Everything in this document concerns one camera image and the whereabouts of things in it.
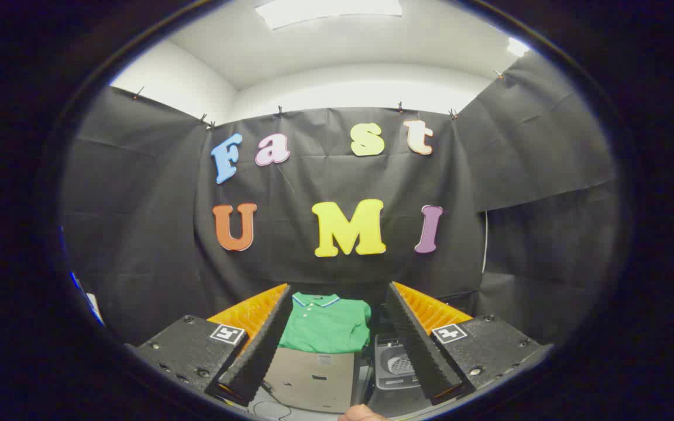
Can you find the black backdrop cloth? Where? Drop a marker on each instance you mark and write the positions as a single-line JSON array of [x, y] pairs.
[[325, 175]]

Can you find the grey washing machine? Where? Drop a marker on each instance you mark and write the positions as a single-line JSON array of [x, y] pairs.
[[395, 377]]

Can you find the rectangular ceiling light panel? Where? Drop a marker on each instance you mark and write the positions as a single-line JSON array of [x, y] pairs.
[[325, 10]]

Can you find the white blue printed object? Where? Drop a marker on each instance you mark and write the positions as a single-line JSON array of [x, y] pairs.
[[92, 304]]

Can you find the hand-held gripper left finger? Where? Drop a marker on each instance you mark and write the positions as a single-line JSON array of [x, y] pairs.
[[258, 356]]

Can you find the grey cardboard box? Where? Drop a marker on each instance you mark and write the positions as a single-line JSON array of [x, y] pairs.
[[313, 380]]

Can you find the small ceiling light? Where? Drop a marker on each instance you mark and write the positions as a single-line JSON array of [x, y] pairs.
[[517, 47]]

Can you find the green polo shirt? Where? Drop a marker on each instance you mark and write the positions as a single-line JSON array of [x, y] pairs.
[[325, 327]]

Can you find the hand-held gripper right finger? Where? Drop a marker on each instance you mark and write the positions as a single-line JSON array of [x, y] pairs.
[[419, 351]]

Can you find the dark washing machine lid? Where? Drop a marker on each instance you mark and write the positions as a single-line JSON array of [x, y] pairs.
[[388, 344]]

